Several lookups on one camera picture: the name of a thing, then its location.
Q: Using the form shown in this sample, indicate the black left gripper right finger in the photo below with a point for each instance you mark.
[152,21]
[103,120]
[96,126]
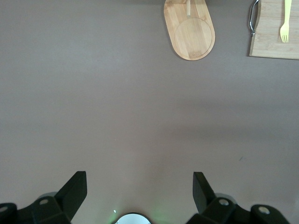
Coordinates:
[217,210]

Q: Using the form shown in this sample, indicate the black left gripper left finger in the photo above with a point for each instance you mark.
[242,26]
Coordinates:
[53,210]

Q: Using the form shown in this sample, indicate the wooden cup tree stand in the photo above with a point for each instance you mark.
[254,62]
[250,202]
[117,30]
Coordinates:
[191,37]

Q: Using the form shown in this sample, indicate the bamboo cutting board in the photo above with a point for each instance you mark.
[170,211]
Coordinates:
[268,44]

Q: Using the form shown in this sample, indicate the yellow plastic fork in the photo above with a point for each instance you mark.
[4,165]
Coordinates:
[285,30]

